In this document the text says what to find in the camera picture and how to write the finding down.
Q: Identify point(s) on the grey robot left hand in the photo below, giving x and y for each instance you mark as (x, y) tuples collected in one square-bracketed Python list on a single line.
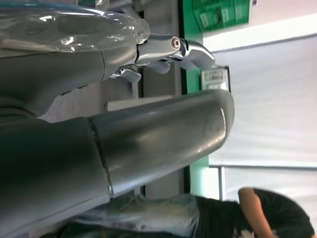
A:
[(62, 75)]

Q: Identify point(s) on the green plastic crate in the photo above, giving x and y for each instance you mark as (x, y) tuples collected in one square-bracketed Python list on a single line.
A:
[(207, 14), (242, 11), (226, 13)]

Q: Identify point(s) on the person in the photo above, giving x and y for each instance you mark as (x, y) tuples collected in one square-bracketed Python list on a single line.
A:
[(223, 216)]

